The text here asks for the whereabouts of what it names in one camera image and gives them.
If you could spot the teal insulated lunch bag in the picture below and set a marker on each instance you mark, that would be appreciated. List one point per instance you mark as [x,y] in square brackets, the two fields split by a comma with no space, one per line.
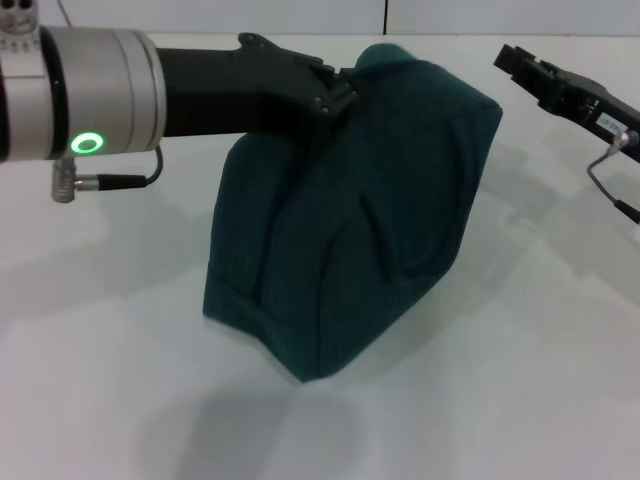
[375,225]

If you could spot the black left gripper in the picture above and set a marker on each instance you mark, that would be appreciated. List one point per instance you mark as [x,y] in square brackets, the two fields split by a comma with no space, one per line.
[240,95]

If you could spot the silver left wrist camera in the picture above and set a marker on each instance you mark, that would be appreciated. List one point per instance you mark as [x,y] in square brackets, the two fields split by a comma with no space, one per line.
[17,12]

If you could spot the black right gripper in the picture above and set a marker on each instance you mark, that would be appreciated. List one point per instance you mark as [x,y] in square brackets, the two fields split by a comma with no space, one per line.
[607,117]

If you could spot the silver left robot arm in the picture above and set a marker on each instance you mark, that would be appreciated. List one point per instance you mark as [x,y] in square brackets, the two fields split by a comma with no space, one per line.
[75,95]

